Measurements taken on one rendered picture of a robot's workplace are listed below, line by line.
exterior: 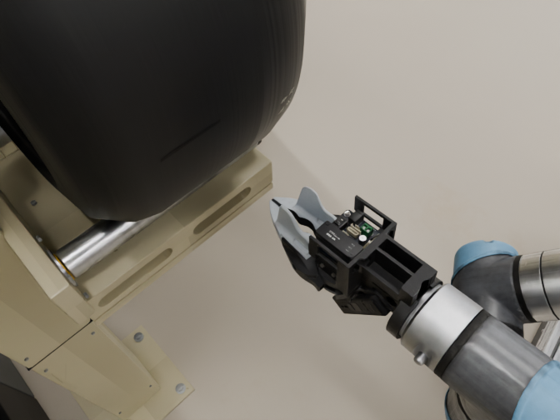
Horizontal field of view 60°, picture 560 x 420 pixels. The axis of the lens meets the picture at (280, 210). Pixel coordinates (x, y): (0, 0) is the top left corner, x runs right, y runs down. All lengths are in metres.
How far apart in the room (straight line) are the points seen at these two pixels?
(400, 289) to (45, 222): 0.61
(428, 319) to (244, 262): 1.24
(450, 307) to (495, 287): 0.13
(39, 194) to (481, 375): 0.73
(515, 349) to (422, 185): 1.45
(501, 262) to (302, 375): 1.02
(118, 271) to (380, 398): 1.01
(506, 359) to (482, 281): 0.15
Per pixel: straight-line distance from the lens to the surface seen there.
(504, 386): 0.45
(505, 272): 0.58
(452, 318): 0.46
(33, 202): 0.90
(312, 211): 0.55
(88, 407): 1.60
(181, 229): 0.73
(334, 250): 0.47
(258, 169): 0.78
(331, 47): 2.33
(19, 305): 0.83
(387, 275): 0.48
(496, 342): 0.46
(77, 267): 0.69
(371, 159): 1.91
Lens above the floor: 1.49
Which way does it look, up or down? 59 degrees down
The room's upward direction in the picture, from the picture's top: straight up
